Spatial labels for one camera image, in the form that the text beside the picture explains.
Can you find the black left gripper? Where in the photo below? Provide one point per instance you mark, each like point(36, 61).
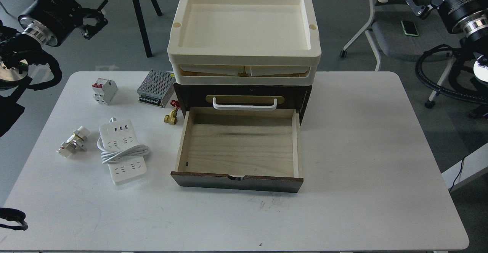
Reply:
point(50, 22)

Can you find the white red circuit breaker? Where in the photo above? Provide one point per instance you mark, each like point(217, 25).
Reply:
point(105, 90)

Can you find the white side table edge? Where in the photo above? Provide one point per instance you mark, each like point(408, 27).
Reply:
point(468, 169)

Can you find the metal mesh power supply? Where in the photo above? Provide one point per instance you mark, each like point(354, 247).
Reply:
point(157, 88)

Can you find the cream plastic stacked tray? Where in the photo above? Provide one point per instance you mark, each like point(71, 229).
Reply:
point(244, 42)

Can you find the brass valve red handle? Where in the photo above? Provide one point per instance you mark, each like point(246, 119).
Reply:
point(171, 118)

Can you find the white metal pipe fitting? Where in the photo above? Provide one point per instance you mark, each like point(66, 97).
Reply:
point(74, 143)

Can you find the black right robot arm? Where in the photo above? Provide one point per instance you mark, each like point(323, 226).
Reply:
point(477, 44)

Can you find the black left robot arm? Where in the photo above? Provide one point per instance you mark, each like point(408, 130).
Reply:
point(18, 52)

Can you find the green cased smartphone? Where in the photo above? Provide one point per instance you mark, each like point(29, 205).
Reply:
point(409, 28)

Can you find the white power strip with cable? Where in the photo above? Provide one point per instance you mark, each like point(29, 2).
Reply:
point(121, 151)

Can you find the open wooden drawer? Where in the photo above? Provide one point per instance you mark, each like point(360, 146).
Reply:
point(252, 150)

